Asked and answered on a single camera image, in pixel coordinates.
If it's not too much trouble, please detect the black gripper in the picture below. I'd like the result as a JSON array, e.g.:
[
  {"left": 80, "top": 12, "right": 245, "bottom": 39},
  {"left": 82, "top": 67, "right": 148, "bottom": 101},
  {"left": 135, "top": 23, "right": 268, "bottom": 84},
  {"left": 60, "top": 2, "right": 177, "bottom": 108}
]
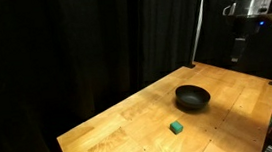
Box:
[{"left": 226, "top": 13, "right": 271, "bottom": 65}]

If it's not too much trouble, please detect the green block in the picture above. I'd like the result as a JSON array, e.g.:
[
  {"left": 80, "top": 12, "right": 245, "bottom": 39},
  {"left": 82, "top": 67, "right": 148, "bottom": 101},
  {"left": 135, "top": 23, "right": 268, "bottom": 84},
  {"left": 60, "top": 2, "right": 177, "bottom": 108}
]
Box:
[{"left": 168, "top": 119, "right": 185, "bottom": 136}]

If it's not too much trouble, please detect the black bowl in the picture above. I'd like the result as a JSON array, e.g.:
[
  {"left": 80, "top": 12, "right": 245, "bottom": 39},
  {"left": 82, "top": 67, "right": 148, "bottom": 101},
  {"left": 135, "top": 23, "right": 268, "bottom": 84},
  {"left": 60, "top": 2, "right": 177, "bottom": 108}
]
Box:
[{"left": 174, "top": 82, "right": 212, "bottom": 112}]

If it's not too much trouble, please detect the white vertical strip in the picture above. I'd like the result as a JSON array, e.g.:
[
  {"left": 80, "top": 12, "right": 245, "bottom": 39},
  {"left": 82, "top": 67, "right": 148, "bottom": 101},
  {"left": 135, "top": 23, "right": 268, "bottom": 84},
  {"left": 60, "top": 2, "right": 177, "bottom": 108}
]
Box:
[{"left": 184, "top": 0, "right": 219, "bottom": 65}]

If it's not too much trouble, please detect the black curtain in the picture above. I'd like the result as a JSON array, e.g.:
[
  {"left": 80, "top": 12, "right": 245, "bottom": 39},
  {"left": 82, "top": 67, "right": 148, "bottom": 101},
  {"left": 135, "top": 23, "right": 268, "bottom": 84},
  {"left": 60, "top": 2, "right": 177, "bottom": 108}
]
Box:
[{"left": 0, "top": 0, "right": 272, "bottom": 152}]

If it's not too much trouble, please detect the black post with base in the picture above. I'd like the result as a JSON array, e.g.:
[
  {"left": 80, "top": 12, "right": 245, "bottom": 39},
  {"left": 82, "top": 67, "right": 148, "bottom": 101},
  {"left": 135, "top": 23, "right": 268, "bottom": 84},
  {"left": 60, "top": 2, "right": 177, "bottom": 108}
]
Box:
[{"left": 184, "top": 61, "right": 198, "bottom": 70}]

